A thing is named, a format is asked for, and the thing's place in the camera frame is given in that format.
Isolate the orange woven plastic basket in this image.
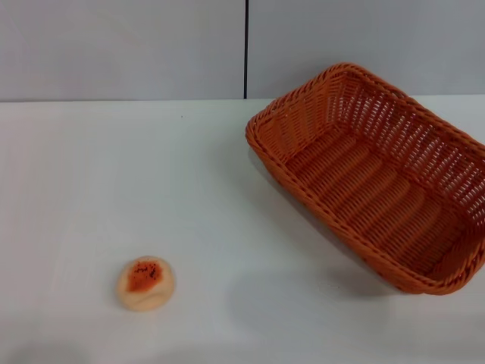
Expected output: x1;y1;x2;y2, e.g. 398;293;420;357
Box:
245;62;485;297

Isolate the round bun with orange topping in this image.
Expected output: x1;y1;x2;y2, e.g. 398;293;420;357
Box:
115;256;178;313

